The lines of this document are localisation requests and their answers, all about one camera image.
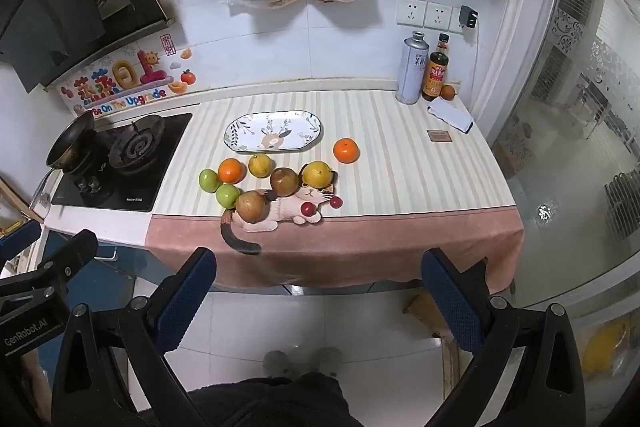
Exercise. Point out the tiny orange fruit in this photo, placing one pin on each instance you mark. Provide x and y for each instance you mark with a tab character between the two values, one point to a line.
448	92

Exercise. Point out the small brown card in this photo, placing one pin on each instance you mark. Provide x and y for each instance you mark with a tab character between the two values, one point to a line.
439	136

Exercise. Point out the black frying pan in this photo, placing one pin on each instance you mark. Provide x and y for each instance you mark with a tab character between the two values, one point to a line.
75	142

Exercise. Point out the cardboard box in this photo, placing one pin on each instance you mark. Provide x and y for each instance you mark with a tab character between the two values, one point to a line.
430	309

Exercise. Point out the black gas stove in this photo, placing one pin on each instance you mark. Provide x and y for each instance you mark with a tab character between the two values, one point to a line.
135	157

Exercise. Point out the large orange tangerine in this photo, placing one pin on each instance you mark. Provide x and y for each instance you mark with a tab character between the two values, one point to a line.
347	150

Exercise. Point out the silver metal can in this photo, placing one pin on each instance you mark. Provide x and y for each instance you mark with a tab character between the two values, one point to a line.
412	69

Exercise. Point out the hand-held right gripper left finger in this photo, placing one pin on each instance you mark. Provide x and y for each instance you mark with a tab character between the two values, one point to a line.
187	302

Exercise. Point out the grey slipper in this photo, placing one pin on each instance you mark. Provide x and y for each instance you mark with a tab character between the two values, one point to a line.
327	359
277	363

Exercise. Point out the brown-red apple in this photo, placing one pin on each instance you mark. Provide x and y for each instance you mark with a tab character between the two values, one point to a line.
253	206

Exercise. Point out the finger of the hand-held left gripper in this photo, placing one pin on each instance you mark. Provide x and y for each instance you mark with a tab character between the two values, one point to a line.
70	249
17	237

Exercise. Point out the white folded cloth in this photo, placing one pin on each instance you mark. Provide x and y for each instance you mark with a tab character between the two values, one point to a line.
450	114

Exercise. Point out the frosted glass sliding door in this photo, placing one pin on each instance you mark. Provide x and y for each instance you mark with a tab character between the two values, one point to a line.
575	132

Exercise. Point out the black plug adapter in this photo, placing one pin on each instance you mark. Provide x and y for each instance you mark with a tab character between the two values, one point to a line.
468	17

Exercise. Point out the small orange tangerine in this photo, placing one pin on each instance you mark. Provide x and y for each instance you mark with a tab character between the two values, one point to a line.
231	170

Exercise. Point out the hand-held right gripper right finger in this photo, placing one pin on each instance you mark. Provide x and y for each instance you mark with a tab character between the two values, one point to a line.
450	302

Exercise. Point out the reddish brown apple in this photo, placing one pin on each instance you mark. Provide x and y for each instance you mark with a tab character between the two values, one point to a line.
283	181

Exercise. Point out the black range hood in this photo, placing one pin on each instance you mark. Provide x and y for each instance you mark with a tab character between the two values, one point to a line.
60	2

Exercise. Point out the small yellow citrus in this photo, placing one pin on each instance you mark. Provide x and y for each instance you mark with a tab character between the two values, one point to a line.
260	165

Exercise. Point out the colourful wall sticker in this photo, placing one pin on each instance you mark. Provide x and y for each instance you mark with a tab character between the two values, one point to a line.
125	82

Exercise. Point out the large yellow citrus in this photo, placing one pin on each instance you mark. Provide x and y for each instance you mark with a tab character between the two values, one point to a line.
318	174

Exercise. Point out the floral oval ceramic plate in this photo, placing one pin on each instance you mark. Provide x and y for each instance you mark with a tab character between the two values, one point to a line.
273	133

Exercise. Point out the dark sauce bottle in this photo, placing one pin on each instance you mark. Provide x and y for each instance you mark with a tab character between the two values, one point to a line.
435	74

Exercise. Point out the person's dark pants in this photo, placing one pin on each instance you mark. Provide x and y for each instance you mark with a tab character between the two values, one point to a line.
270	402

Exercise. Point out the white wall socket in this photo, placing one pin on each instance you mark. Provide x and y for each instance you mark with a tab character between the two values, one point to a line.
411	12
438	15

